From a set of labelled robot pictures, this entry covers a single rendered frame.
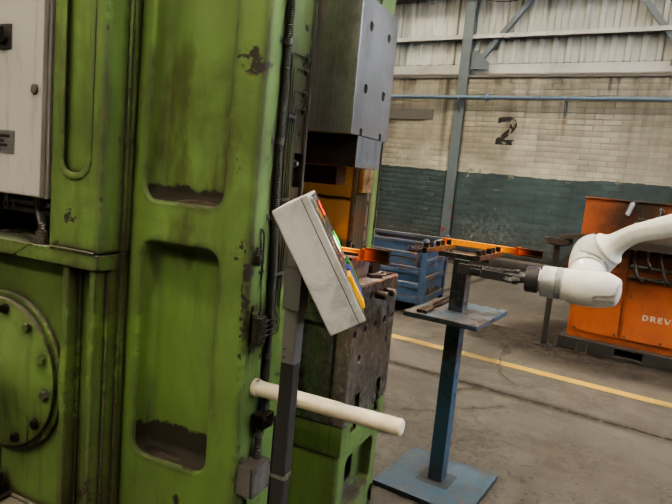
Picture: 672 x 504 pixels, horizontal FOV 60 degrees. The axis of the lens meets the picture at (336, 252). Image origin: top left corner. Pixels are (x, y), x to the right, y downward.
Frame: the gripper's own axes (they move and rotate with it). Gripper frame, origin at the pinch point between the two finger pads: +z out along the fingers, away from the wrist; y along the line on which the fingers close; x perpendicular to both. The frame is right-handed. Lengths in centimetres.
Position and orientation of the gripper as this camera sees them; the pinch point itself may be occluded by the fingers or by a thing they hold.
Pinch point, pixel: (469, 269)
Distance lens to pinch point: 180.7
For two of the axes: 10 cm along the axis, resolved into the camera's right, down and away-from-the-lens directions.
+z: -9.0, -1.4, 4.1
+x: 0.9, -9.9, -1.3
